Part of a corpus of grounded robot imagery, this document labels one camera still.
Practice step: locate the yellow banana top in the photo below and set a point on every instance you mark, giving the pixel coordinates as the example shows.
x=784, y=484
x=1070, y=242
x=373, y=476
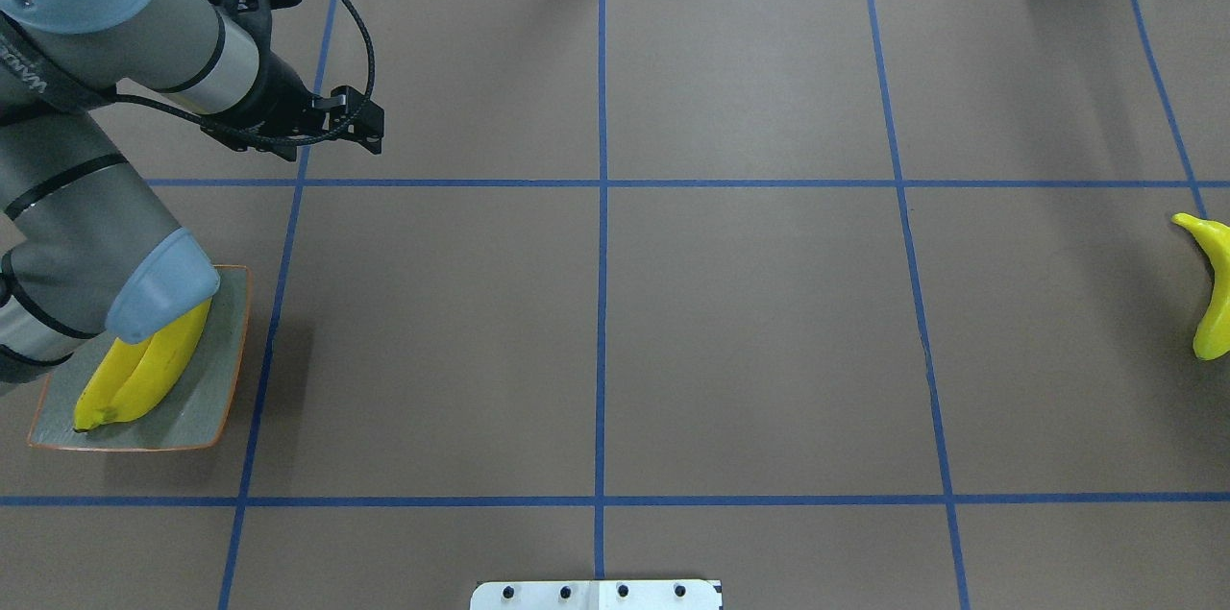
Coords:
x=1211, y=336

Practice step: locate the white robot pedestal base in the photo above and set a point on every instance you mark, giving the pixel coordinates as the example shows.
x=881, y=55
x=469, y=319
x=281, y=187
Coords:
x=687, y=593

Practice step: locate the grey square plate orange rim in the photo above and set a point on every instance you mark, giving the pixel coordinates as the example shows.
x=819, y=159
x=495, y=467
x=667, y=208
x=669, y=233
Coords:
x=193, y=414

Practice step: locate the yellow banana carried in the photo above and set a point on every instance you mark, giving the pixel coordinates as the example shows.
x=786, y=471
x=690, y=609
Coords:
x=109, y=396

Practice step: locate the yellow banana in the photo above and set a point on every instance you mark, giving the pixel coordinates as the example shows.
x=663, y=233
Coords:
x=1211, y=336
x=159, y=369

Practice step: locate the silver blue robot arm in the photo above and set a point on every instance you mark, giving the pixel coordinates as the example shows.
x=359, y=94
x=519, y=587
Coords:
x=100, y=252

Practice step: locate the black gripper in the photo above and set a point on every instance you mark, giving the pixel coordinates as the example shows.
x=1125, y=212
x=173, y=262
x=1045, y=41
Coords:
x=277, y=97

